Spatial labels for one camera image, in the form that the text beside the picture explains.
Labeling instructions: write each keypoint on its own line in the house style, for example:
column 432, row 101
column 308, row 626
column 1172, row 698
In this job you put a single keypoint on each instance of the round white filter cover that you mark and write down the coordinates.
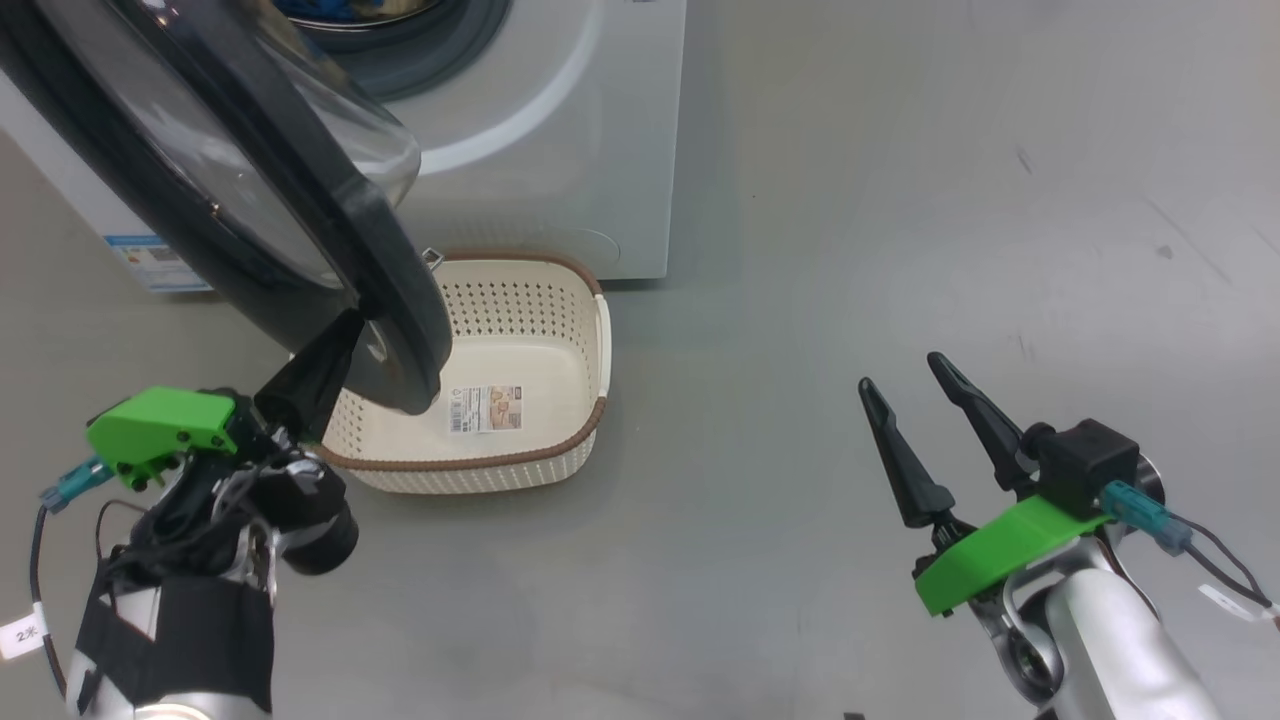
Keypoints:
column 585, row 245

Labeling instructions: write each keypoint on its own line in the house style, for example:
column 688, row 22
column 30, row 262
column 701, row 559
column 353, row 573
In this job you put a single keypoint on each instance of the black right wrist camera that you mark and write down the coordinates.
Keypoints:
column 1085, row 465

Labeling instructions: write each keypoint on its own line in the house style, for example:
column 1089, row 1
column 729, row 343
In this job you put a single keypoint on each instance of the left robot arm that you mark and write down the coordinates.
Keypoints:
column 180, row 640

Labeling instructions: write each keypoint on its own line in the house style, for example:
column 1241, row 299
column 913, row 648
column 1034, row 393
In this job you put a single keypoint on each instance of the blue garment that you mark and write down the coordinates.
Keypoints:
column 330, row 8

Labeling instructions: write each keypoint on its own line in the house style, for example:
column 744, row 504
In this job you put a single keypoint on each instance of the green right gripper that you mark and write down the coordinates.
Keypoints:
column 1000, row 550

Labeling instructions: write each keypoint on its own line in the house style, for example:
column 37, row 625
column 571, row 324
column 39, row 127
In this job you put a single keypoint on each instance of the cream perforated basket brown rim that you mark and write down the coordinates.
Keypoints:
column 540, row 350

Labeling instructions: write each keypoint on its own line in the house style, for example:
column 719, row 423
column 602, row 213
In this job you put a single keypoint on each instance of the white front-load washing machine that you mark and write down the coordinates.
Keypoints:
column 560, row 150

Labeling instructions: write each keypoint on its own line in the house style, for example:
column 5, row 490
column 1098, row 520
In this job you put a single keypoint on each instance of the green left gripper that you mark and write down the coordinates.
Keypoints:
column 160, row 425

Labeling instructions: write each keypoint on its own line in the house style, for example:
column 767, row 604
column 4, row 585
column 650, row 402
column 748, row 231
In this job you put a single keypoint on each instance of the blue energy label sticker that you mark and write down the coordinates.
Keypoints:
column 150, row 262

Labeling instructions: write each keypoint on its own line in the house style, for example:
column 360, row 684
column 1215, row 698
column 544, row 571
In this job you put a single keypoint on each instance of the black round glass washer door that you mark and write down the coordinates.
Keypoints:
column 300, row 230

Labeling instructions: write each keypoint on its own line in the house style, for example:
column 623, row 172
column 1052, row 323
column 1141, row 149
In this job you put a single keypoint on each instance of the product sticker inside basket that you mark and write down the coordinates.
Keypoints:
column 485, row 408

